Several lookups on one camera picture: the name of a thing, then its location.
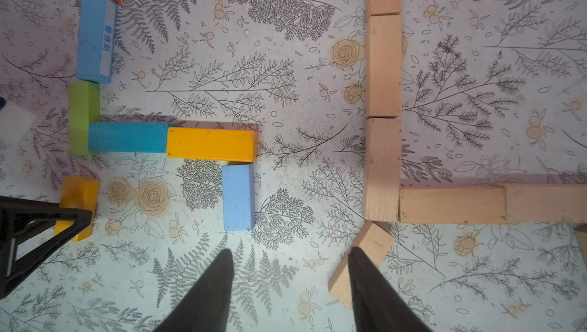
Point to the green wooden block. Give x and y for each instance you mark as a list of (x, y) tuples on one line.
[(83, 104)]

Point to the short yellow wooden block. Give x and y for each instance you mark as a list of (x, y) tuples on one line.
[(78, 192)]

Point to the teal wooden block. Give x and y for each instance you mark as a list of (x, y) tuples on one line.
[(113, 137)]

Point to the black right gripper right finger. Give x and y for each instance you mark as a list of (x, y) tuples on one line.
[(376, 305)]

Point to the light blue wooden block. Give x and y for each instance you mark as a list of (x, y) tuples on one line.
[(94, 61)]

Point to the long yellow wooden block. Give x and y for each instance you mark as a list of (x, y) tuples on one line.
[(212, 144)]

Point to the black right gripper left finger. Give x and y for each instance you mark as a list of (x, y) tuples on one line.
[(206, 306)]

